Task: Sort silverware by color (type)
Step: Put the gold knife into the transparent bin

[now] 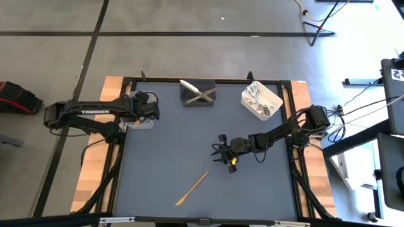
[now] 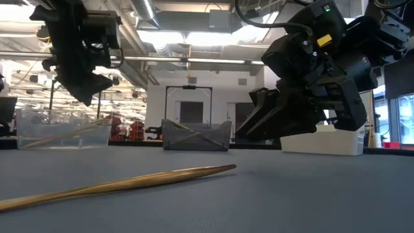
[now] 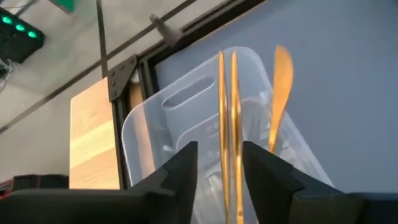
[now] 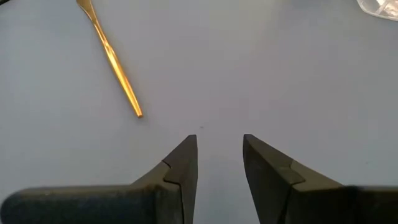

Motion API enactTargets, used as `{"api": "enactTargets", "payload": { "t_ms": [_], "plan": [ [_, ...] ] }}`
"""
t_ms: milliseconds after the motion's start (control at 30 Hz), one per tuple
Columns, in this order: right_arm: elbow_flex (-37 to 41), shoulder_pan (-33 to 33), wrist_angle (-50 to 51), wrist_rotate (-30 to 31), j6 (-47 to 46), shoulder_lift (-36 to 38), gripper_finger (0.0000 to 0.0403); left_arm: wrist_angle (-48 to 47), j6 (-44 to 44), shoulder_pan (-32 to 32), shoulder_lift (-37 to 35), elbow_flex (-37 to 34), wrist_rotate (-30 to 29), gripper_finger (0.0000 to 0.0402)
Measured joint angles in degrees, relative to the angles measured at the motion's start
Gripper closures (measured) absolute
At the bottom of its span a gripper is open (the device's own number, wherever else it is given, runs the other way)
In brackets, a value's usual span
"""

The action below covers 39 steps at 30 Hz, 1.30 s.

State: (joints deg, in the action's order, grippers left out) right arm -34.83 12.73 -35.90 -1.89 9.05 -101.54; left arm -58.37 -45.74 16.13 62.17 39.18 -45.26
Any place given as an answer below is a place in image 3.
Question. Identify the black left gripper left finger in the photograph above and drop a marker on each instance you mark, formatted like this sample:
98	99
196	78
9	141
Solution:
140	205

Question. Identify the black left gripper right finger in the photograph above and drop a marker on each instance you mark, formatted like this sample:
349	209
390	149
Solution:
311	208

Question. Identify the wooden knife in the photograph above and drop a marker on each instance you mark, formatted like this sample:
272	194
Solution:
237	124

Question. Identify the slim gold utensil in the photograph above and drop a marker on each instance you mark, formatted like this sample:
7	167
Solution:
224	124

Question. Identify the wooden utensil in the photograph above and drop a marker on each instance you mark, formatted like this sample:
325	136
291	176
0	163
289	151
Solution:
281	84

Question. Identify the wooden side board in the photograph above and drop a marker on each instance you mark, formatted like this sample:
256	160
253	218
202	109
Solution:
93	140

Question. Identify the clear plastic bin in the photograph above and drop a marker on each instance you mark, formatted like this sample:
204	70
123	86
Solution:
186	118

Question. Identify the red and black case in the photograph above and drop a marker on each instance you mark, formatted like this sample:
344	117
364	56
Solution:
34	183

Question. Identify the black device with green lights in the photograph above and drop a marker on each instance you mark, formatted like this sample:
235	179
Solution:
18	40

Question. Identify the green object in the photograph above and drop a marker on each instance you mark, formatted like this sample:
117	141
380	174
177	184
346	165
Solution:
63	4

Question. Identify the black corner bracket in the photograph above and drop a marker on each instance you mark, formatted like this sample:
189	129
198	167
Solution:
121	77

